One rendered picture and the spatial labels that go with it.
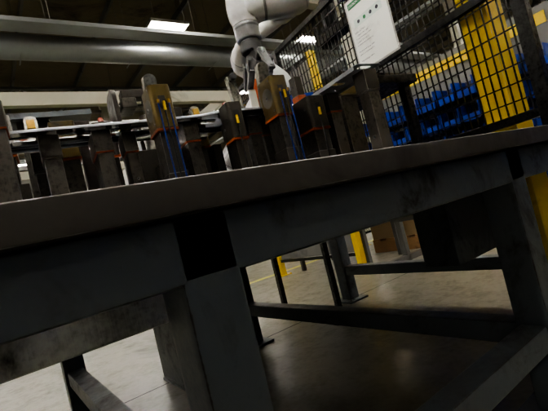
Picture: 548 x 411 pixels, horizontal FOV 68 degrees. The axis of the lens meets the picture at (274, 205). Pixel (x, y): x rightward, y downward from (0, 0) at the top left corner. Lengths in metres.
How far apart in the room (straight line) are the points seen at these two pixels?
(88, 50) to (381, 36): 12.42
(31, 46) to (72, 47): 1.03
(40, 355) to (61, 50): 13.07
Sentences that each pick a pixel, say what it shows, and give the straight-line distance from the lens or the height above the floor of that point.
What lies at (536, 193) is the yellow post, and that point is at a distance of 1.49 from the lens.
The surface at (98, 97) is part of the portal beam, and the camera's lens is 7.80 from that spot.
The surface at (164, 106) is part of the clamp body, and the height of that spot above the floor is 0.98.
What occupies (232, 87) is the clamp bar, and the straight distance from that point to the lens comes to 1.65.
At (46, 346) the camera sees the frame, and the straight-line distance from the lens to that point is 0.71.
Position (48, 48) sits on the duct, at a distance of 13.56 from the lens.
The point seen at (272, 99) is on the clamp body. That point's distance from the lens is 1.23.
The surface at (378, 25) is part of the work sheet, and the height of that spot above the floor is 1.27.
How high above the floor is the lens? 0.63
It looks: 2 degrees up
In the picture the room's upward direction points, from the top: 14 degrees counter-clockwise
